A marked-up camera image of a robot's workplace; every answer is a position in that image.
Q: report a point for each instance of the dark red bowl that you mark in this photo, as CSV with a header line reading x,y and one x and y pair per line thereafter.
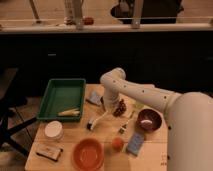
x,y
149,120

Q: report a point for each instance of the red object on ledge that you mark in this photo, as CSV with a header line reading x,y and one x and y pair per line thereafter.
x,y
88,21

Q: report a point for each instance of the green plastic tray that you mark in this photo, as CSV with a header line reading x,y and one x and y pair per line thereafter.
x,y
61,95

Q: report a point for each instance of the small black brush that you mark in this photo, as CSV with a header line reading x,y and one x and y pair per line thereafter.
x,y
123,128

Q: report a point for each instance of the purple grape bunch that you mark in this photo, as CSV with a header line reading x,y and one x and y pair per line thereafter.
x,y
120,109

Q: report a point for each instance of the white round container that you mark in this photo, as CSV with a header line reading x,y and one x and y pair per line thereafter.
x,y
54,130

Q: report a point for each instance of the yellow corn cob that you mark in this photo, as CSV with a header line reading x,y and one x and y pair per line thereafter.
x,y
70,112

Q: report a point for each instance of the grey blue cloth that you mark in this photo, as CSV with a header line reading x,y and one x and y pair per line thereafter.
x,y
94,98

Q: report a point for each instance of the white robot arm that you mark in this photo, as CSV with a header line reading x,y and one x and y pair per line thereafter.
x,y
189,117

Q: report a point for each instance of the white handled brush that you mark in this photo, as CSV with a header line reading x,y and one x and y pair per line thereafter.
x,y
93,122

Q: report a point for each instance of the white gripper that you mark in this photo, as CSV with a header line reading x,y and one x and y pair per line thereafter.
x,y
111,100

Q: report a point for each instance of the blue sponge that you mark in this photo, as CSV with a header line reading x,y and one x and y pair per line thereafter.
x,y
135,143

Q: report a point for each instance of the small orange ball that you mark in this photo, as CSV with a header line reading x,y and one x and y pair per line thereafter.
x,y
117,144

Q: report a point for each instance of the orange plastic bowl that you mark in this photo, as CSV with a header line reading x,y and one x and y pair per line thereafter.
x,y
88,155

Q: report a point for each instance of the wooden block eraser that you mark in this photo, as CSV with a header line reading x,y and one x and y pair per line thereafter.
x,y
49,152

